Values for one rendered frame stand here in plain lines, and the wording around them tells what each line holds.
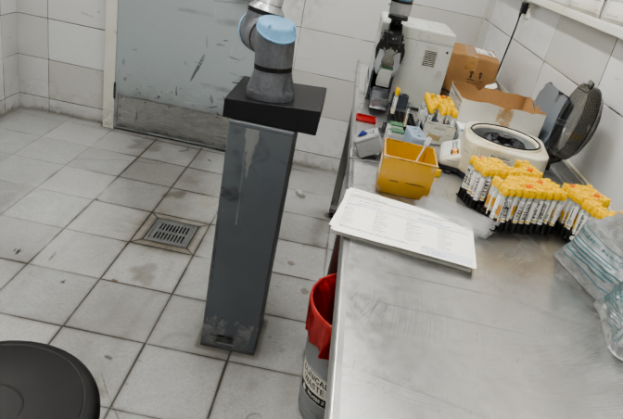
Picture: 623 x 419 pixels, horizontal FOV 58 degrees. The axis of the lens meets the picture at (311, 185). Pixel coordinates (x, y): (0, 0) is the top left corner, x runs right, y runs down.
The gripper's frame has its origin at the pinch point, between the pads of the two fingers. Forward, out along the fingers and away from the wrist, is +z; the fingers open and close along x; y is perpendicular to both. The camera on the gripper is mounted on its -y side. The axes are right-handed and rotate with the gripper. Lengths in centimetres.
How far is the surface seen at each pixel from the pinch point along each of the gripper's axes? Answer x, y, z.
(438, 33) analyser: -16.1, 9.2, -15.8
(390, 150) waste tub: -2, -62, 7
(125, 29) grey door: 149, 135, 35
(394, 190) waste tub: -3, -75, 12
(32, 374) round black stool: 57, -131, 36
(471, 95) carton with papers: -33.2, 3.9, 2.3
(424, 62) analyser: -14.0, 9.1, -4.7
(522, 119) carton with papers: -46, -20, 1
